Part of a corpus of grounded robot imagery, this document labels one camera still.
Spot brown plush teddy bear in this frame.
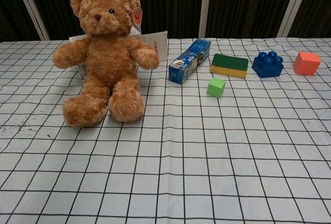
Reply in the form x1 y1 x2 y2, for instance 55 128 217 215
53 0 160 128

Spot blue toothpaste box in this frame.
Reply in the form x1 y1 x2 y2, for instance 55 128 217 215
168 38 212 84

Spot green cube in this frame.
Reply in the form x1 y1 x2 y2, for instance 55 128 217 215
206 77 227 98

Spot white black checked tablecloth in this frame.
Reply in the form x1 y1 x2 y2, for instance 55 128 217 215
0 37 331 224

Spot white paper tags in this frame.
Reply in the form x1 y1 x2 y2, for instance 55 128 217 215
68 28 169 80

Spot green yellow sponge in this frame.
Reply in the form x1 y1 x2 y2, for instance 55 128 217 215
209 53 249 80

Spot round red white hang tag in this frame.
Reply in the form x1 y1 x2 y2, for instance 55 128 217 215
131 6 144 27

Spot blue studded building block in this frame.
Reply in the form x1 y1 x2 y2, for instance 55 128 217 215
252 50 284 79

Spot orange cube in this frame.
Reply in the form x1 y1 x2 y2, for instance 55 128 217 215
293 51 322 76

